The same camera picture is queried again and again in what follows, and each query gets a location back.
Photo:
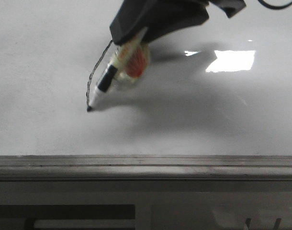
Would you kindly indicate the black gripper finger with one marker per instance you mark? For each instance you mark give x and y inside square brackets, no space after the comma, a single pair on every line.
[132,17]

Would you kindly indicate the white whiteboard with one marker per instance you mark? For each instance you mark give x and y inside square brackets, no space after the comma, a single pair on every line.
[222,88]

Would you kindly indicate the black white whiteboard marker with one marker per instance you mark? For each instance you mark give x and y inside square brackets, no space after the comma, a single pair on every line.
[115,65]

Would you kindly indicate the grey aluminium whiteboard frame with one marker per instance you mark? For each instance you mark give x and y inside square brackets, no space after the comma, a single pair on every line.
[148,167]

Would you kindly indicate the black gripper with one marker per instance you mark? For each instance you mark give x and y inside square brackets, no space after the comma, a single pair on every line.
[162,17]

